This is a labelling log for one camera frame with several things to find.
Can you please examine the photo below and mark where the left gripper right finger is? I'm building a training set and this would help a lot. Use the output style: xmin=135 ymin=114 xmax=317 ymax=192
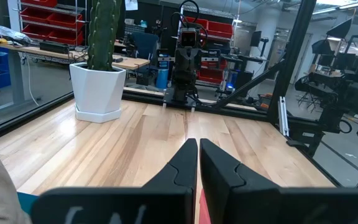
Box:
xmin=199 ymin=138 xmax=358 ymax=224

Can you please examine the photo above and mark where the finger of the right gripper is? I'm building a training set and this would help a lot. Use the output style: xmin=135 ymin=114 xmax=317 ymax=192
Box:
xmin=178 ymin=51 xmax=188 ymax=78
xmin=188 ymin=51 xmax=198 ymax=78

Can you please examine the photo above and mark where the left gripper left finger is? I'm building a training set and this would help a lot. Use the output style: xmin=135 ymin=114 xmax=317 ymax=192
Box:
xmin=31 ymin=138 xmax=198 ymax=224

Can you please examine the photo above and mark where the blue cylinder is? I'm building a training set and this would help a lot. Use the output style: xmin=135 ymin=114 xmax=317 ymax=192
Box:
xmin=155 ymin=68 xmax=170 ymax=90

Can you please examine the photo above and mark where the blue office chair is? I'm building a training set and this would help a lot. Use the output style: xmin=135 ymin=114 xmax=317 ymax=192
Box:
xmin=130 ymin=32 xmax=160 ymax=68

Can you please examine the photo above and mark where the wooden workbench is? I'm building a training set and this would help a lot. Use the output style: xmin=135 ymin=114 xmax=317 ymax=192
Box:
xmin=0 ymin=39 xmax=151 ymax=118

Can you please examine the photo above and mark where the red translucent plastic bin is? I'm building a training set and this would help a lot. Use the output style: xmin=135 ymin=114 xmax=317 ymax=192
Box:
xmin=198 ymin=188 xmax=213 ymax=224

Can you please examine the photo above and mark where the red storage bin shelf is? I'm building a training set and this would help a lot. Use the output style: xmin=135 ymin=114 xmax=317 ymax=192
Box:
xmin=17 ymin=0 xmax=86 ymax=47
xmin=183 ymin=17 xmax=234 ymax=88

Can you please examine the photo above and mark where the green cactus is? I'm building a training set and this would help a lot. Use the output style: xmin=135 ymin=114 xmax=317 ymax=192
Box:
xmin=87 ymin=0 xmax=122 ymax=72

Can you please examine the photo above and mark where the white faceted plant pot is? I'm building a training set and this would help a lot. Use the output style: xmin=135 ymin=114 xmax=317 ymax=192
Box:
xmin=69 ymin=62 xmax=127 ymax=124

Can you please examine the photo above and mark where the white pillar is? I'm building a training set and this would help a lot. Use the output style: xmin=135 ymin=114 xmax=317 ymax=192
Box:
xmin=246 ymin=12 xmax=280 ymax=78

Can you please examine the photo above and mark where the black bench device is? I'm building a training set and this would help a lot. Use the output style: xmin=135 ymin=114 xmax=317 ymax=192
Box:
xmin=39 ymin=40 xmax=70 ymax=54

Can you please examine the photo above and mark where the blue plastic bin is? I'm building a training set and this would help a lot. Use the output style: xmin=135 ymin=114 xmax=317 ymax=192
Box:
xmin=17 ymin=192 xmax=40 ymax=215

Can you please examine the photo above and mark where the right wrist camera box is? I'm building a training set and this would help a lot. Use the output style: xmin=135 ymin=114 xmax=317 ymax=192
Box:
xmin=180 ymin=27 xmax=199 ymax=48

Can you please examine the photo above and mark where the silver frame bracket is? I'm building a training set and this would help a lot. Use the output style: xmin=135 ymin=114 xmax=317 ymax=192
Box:
xmin=277 ymin=96 xmax=291 ymax=137

